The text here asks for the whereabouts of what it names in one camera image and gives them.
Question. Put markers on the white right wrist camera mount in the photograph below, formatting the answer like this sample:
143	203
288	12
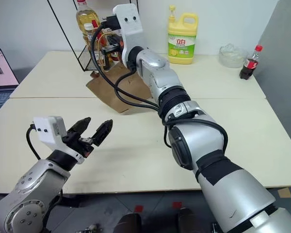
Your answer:
129	29

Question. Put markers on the brown paper bag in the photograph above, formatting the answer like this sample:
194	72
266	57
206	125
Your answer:
106	89

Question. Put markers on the dark sauce bottle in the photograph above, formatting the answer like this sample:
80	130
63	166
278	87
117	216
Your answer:
109	62

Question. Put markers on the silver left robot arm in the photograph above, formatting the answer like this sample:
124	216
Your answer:
34	189

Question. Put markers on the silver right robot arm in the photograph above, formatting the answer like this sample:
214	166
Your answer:
208	145

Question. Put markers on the cola bottle red cap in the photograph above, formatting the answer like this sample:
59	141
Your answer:
249	65

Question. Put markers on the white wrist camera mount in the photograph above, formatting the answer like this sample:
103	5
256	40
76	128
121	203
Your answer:
129	29
48	132

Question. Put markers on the cooking oil bottle red cap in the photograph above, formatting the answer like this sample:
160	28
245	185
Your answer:
86	20

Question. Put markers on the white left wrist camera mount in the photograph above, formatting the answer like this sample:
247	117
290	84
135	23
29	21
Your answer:
48	132

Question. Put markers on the brown tape piece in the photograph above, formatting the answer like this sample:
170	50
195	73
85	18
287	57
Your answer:
285	192

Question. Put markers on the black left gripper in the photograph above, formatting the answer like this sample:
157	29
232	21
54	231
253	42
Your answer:
75	143

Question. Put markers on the dark rounded shape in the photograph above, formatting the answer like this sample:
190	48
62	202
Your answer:
187	219
129	223

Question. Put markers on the yellow dish detergent bottle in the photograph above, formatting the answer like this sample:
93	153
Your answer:
182	46

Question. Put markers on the small bottle white cap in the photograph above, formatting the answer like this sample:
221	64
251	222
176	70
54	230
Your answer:
88	32

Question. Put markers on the open laptop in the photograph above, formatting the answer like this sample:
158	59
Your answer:
2	72

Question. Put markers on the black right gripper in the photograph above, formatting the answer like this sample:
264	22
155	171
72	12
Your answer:
118	47

